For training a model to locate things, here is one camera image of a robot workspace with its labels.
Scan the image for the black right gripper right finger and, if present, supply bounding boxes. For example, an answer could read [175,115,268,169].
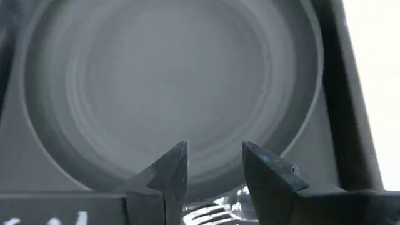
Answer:
[242,140,310,225]

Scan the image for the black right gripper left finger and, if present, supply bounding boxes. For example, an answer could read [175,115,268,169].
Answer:
[114,140,189,225]

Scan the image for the silver fork orange handle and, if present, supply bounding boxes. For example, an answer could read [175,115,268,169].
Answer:
[182,186,260,225]

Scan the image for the black round plate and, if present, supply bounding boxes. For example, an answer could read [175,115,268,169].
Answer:
[17,0,325,204]

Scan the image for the black rectangular tray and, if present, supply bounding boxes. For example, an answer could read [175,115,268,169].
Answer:
[0,0,386,225]

